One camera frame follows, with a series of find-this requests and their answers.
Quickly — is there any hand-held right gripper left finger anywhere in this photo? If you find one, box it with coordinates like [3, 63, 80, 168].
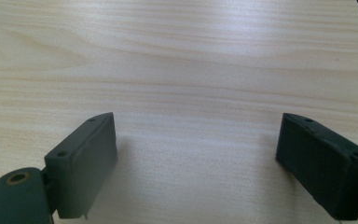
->
[43, 112, 118, 220]

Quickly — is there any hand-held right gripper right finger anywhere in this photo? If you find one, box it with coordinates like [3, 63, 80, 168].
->
[275, 112, 358, 221]

